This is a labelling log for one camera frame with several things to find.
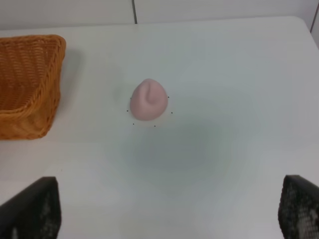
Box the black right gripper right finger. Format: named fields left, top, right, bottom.
left=278, top=175, right=319, bottom=239

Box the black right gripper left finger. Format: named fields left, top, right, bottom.
left=0, top=177, right=61, bottom=239

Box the pink peach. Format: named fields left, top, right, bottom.
left=130, top=79, right=168, bottom=121

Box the orange wicker basket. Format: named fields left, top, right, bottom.
left=0, top=35, right=66, bottom=140

